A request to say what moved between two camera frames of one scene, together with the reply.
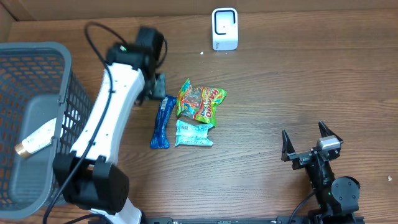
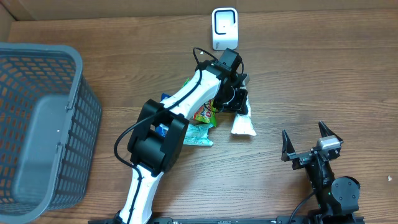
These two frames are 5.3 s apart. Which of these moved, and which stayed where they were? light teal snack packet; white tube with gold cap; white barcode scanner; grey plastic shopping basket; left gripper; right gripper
Moved: left gripper; white tube with gold cap
Stayed: grey plastic shopping basket; white barcode scanner; light teal snack packet; right gripper
